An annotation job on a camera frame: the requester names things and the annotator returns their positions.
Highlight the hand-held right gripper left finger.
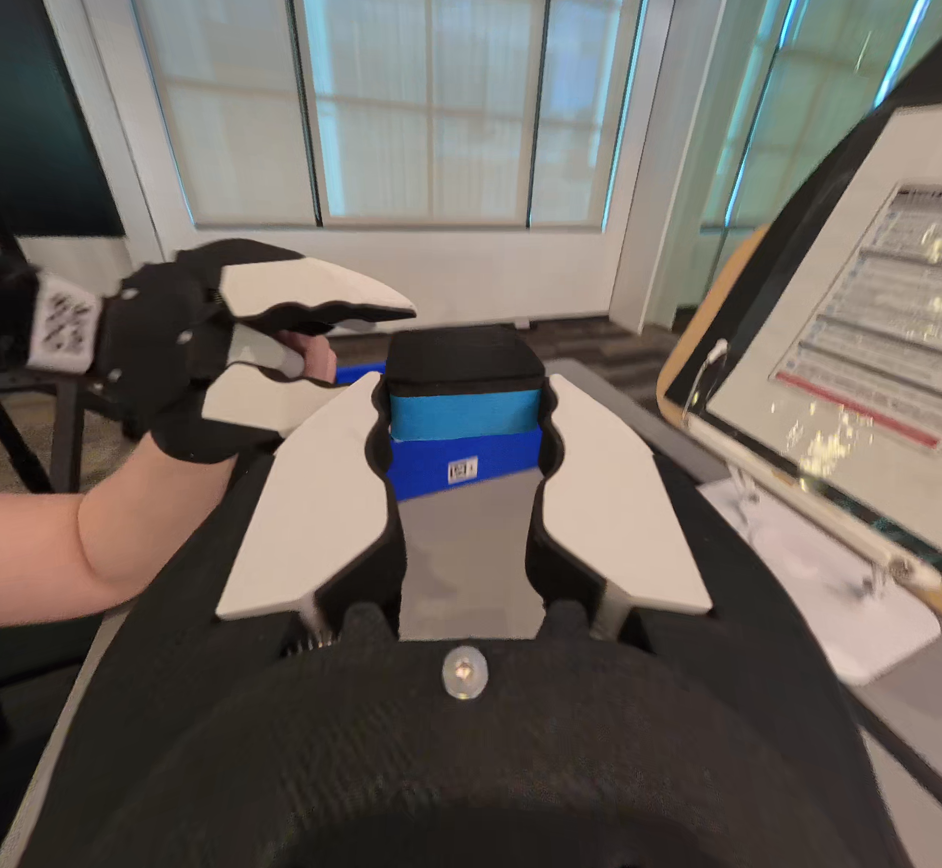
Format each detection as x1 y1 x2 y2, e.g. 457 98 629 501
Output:
215 371 407 644

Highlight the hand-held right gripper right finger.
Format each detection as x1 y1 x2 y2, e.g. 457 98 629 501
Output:
524 374 713 642

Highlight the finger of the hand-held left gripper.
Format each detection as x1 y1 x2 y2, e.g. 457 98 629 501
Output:
200 357 369 436
218 256 418 338

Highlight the blue plastic bin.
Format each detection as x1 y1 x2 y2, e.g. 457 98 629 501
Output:
335 360 549 503

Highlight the blue and black sponge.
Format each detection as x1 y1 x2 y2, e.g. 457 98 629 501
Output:
385 326 547 442

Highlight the person's left forearm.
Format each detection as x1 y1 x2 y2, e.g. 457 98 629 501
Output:
0 433 240 626

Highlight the grey desk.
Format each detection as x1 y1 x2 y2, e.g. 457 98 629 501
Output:
0 357 942 868

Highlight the wooden chair back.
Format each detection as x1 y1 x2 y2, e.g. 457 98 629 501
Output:
656 223 774 435

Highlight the large paned window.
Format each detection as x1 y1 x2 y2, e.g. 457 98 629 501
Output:
110 0 663 230

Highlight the white document stand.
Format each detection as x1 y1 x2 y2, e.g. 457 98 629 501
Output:
680 338 942 689

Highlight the black instruction board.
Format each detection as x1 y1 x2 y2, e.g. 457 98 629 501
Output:
666 62 942 553

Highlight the dark cloth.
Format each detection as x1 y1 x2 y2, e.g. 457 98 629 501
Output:
0 614 105 737

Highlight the black chair frame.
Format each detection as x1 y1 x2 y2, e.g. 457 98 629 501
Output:
0 366 100 495

